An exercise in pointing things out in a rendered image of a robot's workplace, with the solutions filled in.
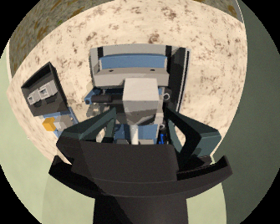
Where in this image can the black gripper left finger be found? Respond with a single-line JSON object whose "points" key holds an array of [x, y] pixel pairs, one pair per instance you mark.
{"points": [[88, 129]]}

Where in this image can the yellow brass block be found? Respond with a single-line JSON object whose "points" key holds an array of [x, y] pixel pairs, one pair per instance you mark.
{"points": [[48, 124]]}

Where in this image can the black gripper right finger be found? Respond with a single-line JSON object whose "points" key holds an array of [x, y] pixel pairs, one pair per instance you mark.
{"points": [[201, 139]]}

